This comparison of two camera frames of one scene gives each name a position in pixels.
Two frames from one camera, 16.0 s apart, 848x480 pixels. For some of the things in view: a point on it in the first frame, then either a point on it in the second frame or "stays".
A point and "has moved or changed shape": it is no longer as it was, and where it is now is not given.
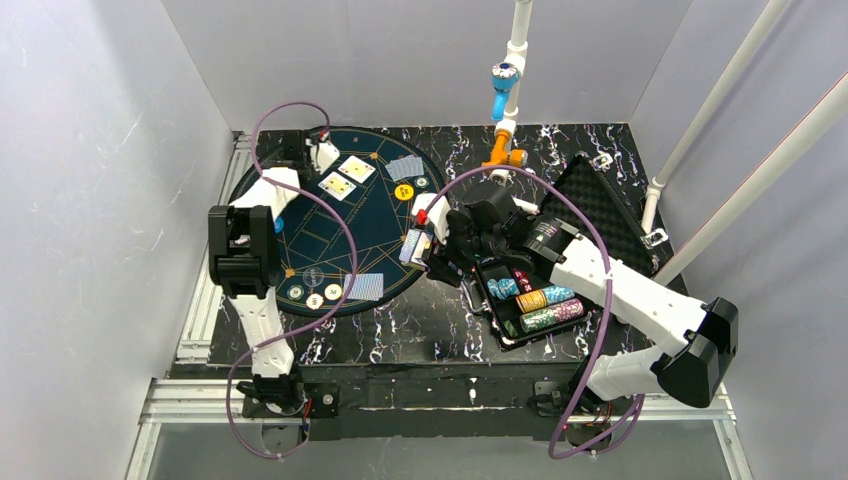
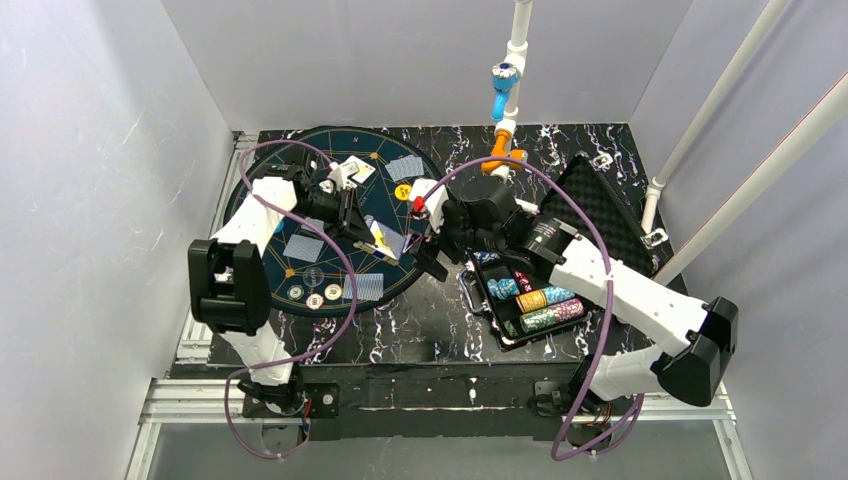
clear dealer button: x=313 y=276 stays
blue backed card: x=361 y=288 has moved or changed shape
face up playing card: x=357 y=169 stays
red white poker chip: x=314 y=301 stays
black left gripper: x=303 y=147 -> x=345 y=206
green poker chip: x=295 y=292 stays
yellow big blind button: x=404 y=192 stays
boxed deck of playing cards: x=415 y=249 has moved or changed shape
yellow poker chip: x=333 y=292 stays
